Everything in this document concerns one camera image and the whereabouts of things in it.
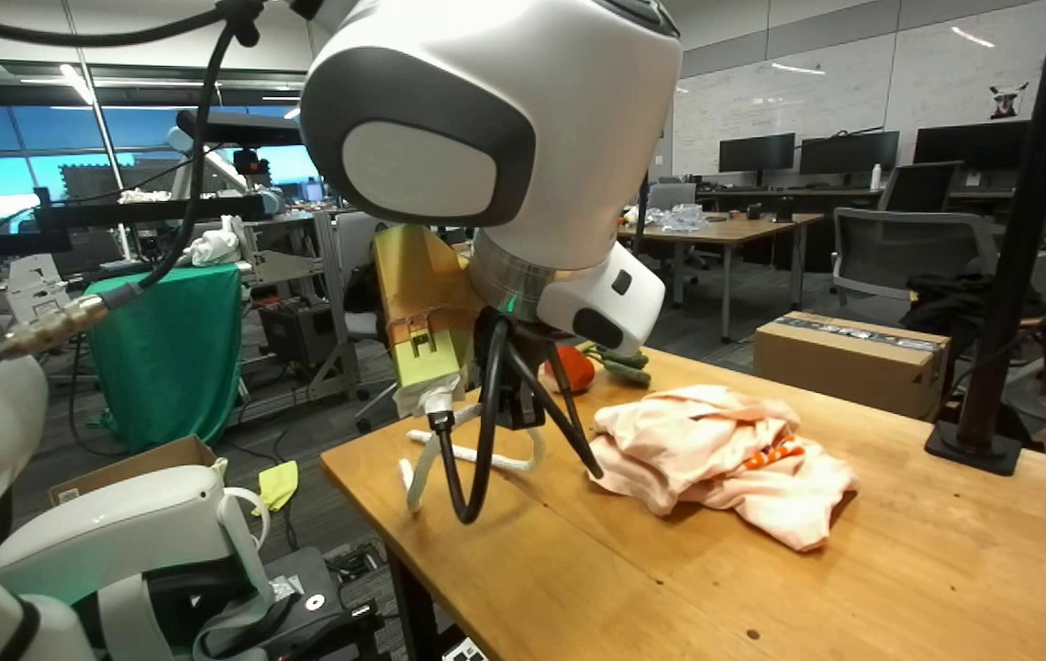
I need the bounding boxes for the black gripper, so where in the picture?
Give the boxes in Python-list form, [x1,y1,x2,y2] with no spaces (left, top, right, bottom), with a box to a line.
[469,304,567,434]

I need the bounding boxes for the red plush radish green leaves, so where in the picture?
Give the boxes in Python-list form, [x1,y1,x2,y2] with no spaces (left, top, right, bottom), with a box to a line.
[545,340,659,400]

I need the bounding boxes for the peach t-shirt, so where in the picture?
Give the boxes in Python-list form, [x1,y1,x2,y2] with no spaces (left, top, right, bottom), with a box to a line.
[588,383,864,558]

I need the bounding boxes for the long wooden desk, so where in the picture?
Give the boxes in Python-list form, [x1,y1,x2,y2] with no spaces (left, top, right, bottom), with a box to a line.
[618,206,830,346]

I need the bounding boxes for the black computer monitor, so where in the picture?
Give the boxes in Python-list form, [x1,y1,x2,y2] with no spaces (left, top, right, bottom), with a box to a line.
[796,130,903,191]
[911,119,1046,191]
[716,131,801,191]

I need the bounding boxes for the black electronics box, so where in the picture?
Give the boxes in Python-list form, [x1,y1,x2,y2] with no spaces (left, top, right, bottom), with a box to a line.
[168,543,359,661]

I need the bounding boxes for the white crumpled bag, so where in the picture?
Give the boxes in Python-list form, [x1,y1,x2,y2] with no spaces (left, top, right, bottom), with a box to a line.
[172,212,254,272]

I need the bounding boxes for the cardboard box with black tape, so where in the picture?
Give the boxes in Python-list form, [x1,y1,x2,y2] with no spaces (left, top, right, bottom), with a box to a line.
[754,307,956,421]

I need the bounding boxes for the green cloth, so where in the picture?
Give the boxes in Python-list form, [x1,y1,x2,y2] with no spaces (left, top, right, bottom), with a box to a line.
[86,261,245,450]

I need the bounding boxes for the flat brown cardboard box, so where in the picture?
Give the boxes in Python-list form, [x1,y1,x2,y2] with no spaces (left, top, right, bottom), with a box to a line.
[57,434,227,503]

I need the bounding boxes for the grey mesh office chair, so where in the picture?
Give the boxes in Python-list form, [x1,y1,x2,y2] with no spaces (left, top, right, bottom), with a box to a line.
[830,206,1007,323]

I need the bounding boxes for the black mesh office chair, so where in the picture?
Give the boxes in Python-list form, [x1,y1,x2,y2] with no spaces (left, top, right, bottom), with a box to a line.
[880,159,971,218]

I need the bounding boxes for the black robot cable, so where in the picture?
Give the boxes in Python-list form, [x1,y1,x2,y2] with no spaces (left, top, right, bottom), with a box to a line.
[0,0,610,530]

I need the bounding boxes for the black camera stand pole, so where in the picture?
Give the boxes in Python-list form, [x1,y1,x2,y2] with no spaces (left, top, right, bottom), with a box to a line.
[922,0,1046,477]

